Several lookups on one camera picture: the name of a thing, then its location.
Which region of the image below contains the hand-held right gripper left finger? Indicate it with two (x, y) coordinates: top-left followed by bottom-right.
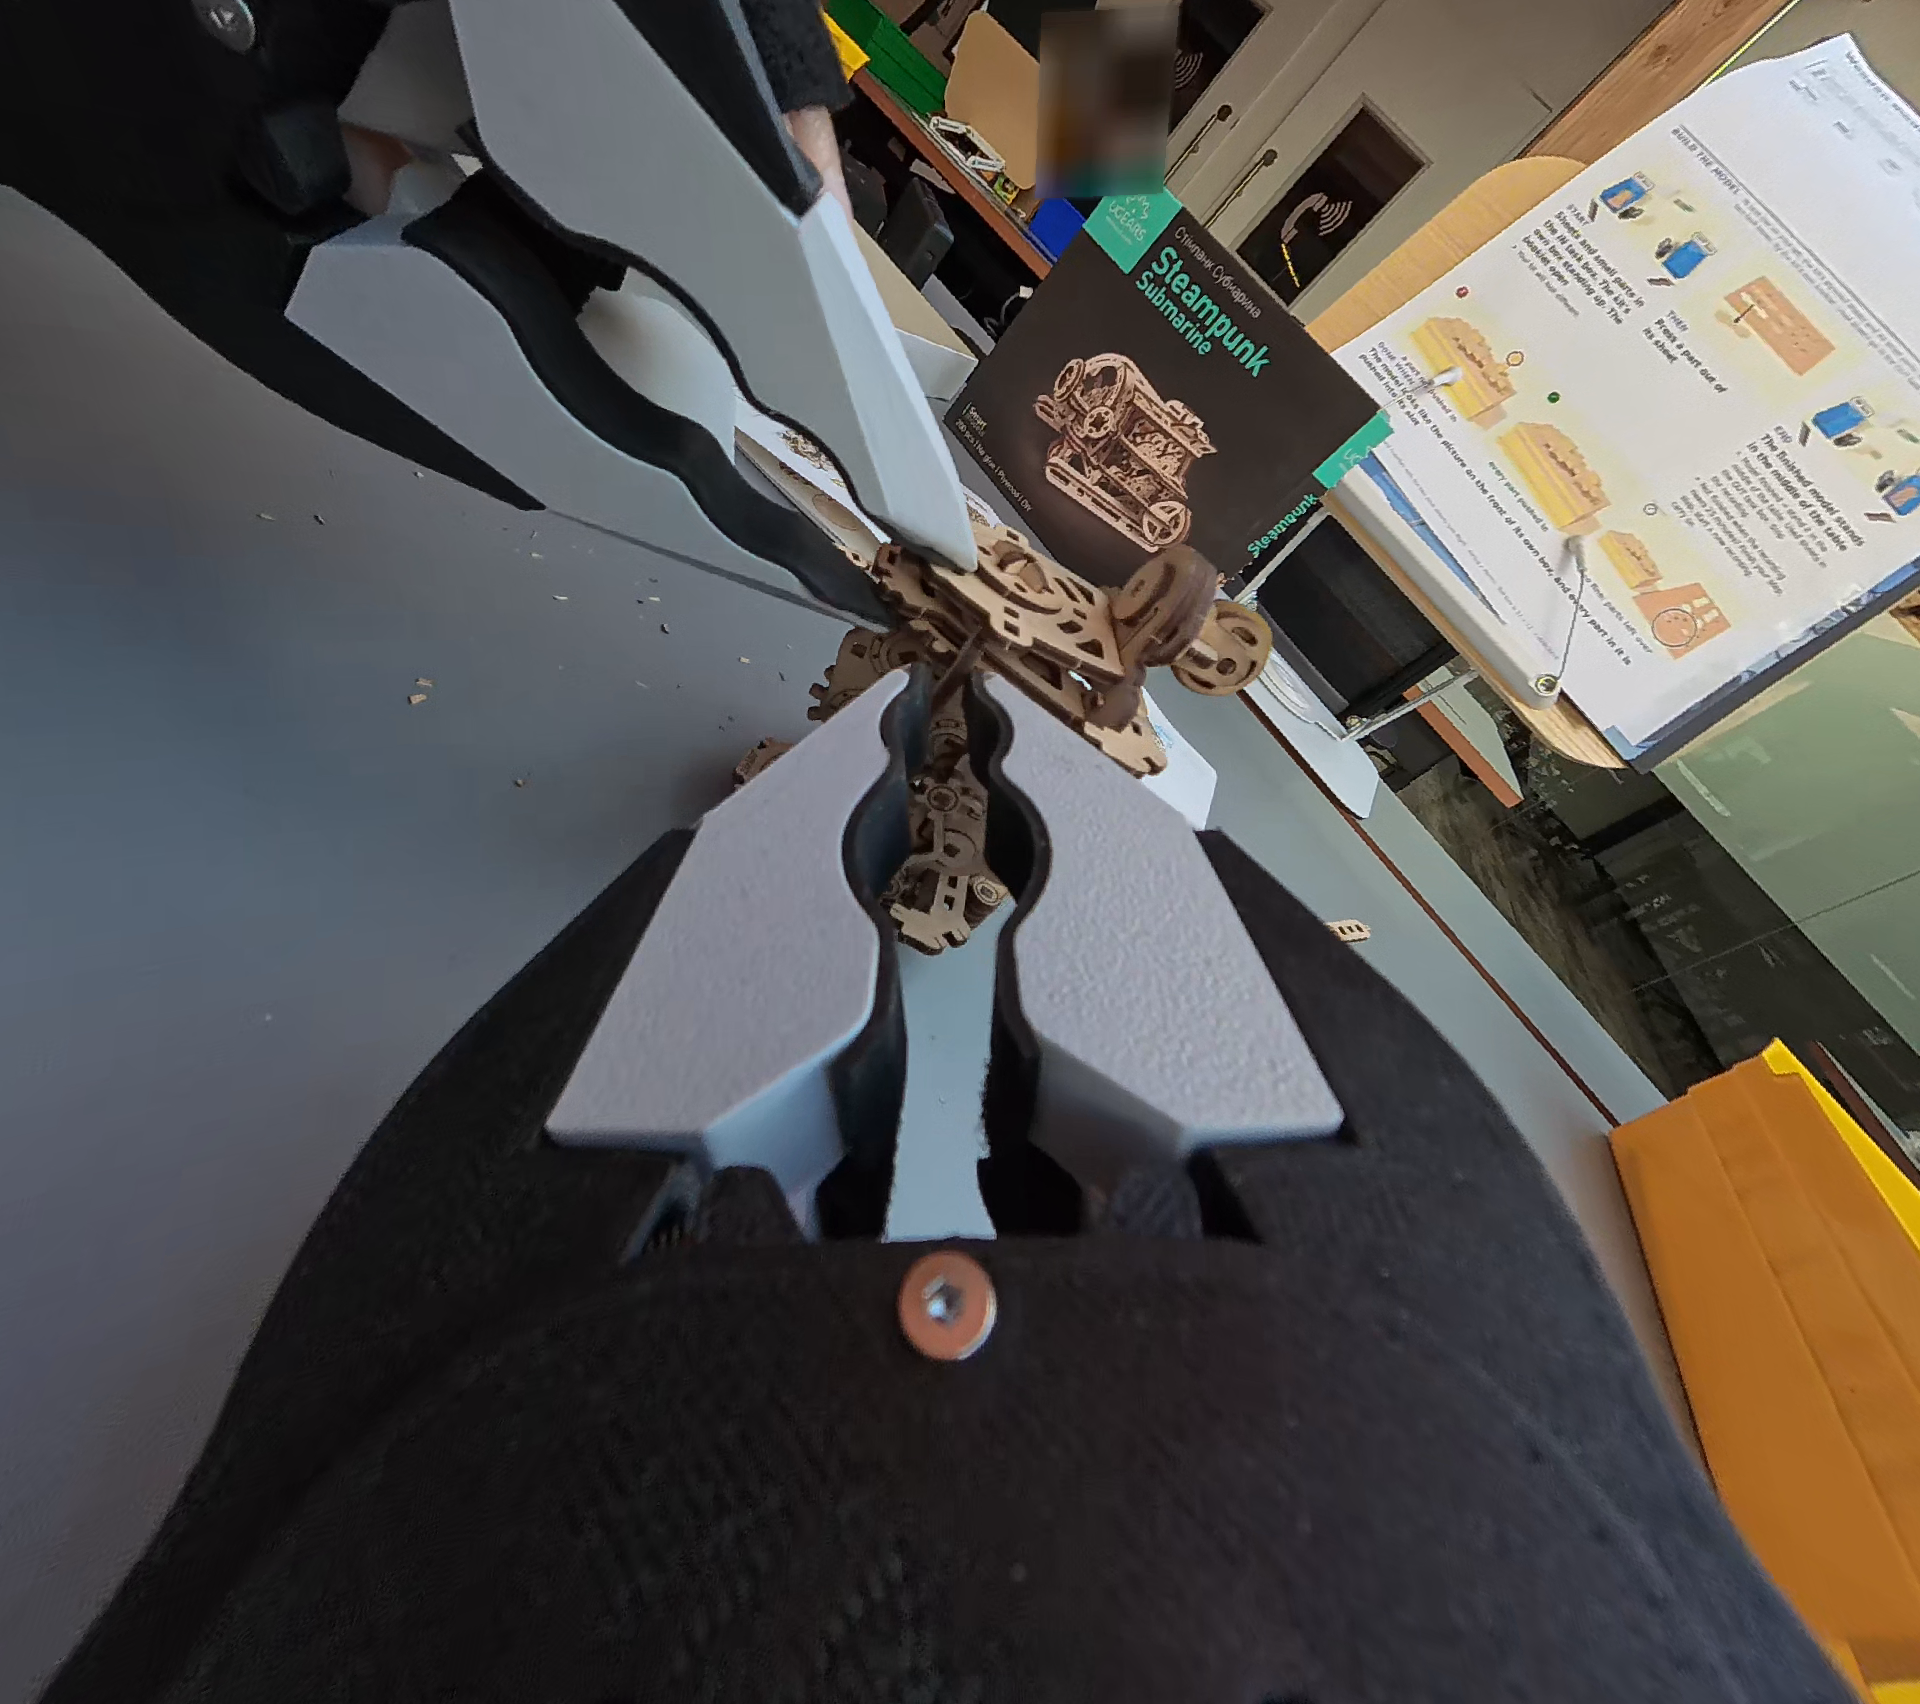
(544, 666), (918, 1205)

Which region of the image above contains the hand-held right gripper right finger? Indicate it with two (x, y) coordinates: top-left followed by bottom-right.
(965, 681), (1348, 1167)

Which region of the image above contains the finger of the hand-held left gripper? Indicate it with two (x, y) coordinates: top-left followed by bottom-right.
(336, 0), (979, 576)
(281, 170), (906, 627)

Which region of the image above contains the wooden mechanical model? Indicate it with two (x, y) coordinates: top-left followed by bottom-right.
(732, 504), (1277, 961)

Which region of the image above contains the grey desk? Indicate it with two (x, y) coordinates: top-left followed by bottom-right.
(0, 187), (1669, 1704)

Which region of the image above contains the stack of green bins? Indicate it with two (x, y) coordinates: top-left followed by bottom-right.
(822, 0), (951, 118)

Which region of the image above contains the white paper sheet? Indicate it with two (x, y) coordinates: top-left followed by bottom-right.
(1242, 650), (1385, 824)

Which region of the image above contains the cardboard sheet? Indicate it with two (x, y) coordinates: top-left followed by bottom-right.
(941, 8), (1052, 151)

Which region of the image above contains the glass railing panel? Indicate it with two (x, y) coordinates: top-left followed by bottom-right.
(1393, 624), (1920, 1137)

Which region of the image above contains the grey door with window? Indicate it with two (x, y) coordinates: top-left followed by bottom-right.
(1199, 91), (1562, 312)
(1049, 0), (1390, 236)

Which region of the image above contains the black model kit box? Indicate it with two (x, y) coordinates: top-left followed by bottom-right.
(944, 180), (1392, 582)

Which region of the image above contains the yellow plastic bin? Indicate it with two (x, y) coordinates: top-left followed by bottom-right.
(1607, 1036), (1920, 1704)

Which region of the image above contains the wooden booklet stand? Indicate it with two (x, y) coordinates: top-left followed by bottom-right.
(1301, 155), (1920, 781)

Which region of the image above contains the open instruction booklet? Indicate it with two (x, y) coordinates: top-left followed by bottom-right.
(1326, 31), (1920, 755)

